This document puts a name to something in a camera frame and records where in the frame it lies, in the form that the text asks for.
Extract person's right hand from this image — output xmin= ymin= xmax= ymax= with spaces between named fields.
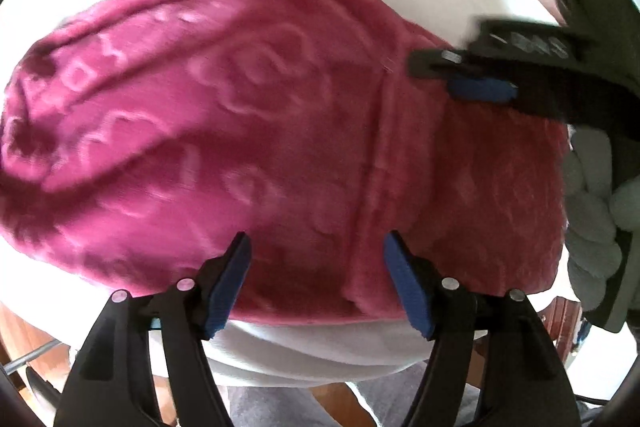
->
xmin=562 ymin=126 xmax=640 ymax=314

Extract bed with white sheet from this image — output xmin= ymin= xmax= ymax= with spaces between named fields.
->
xmin=0 ymin=0 xmax=576 ymax=383

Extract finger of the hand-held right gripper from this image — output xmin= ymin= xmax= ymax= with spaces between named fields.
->
xmin=407 ymin=48 xmax=519 ymax=104

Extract metal rod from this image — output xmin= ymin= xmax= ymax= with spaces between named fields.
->
xmin=4 ymin=341 xmax=63 ymax=370

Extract red wooden nightstand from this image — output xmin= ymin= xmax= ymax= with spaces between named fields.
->
xmin=547 ymin=294 xmax=593 ymax=365

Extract magenta fleece towel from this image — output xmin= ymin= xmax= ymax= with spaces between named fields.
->
xmin=0 ymin=0 xmax=572 ymax=324

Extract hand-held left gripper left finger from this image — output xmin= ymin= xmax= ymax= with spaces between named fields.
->
xmin=52 ymin=232 xmax=252 ymax=427

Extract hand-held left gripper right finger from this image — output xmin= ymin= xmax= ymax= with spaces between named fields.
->
xmin=382 ymin=231 xmax=583 ymax=427

